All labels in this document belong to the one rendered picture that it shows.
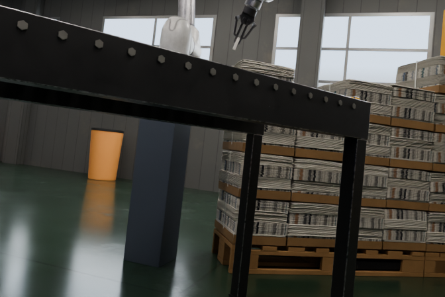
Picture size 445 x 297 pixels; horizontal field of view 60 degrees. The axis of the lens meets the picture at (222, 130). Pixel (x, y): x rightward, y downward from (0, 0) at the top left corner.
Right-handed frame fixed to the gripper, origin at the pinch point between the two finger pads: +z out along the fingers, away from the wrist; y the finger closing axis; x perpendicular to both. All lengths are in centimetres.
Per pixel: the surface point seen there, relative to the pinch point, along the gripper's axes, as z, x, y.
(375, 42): -52, -289, -177
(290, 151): 38, 28, -46
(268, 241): 81, 46, -52
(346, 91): 0, 7, -65
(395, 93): -9, 0, -94
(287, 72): 2.0, 16.7, -29.3
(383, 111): 2, 5, -90
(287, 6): -52, -345, -63
